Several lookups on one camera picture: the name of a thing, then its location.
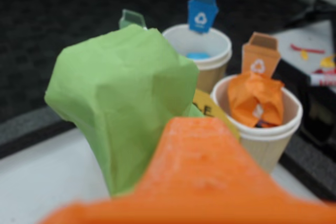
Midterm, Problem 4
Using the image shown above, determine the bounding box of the paper cup with orange tag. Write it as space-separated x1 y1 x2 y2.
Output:
211 73 304 175

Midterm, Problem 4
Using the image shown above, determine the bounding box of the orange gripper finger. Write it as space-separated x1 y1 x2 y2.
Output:
36 117 336 224

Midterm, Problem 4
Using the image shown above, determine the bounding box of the yellow handwritten welcome sign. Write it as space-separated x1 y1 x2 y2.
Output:
193 89 241 143

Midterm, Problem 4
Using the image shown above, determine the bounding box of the paper cup with blue tag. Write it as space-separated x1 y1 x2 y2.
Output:
162 24 233 94

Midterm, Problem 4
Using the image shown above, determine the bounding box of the blue paper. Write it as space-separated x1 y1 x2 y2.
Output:
186 51 211 59

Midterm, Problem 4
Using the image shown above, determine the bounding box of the long grey foam border strip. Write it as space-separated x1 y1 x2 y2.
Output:
277 129 336 201

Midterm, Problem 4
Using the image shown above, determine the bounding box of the white whiteboard marker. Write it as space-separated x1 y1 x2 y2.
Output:
309 72 336 88

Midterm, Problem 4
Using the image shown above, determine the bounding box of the orange paper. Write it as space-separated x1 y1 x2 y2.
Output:
227 70 286 128

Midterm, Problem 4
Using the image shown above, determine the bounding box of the green paper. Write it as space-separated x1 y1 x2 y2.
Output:
44 24 205 198

